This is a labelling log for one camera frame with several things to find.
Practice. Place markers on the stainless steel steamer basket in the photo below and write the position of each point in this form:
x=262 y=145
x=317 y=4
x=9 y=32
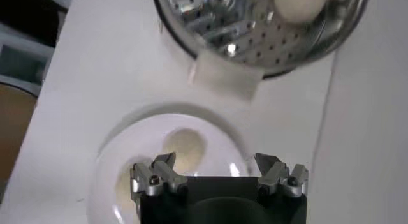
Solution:
x=248 y=37

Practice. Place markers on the white oval plate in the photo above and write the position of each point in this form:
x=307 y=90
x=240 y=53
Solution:
x=143 y=139

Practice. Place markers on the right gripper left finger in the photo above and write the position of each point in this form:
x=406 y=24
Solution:
x=159 y=177

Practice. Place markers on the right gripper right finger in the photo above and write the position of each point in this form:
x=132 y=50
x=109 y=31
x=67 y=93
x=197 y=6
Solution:
x=280 y=177

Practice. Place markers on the white steamed baozi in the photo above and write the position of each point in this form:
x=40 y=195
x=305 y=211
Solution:
x=299 y=3
x=186 y=147

